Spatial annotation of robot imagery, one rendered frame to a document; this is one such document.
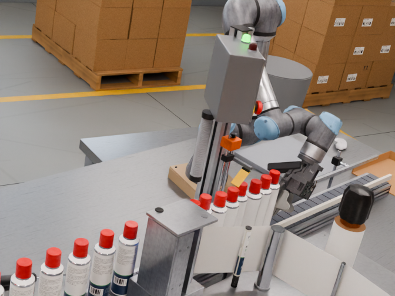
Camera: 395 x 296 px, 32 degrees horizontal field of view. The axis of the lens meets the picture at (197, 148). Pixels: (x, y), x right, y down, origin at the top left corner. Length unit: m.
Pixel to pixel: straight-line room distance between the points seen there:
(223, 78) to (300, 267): 0.54
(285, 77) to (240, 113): 2.68
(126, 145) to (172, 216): 1.05
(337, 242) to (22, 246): 0.88
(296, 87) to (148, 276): 3.01
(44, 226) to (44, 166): 2.09
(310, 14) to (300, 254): 4.09
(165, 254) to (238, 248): 0.29
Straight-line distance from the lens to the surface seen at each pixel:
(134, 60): 5.49
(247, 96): 1.80
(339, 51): 5.88
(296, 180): 2.13
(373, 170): 2.93
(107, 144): 2.63
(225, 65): 1.77
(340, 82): 6.06
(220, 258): 1.84
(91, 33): 5.32
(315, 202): 2.43
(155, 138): 2.73
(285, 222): 2.19
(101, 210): 2.20
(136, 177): 2.43
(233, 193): 1.91
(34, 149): 4.35
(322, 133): 2.14
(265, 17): 2.26
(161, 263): 1.63
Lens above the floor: 1.98
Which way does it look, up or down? 25 degrees down
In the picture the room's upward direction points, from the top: 12 degrees clockwise
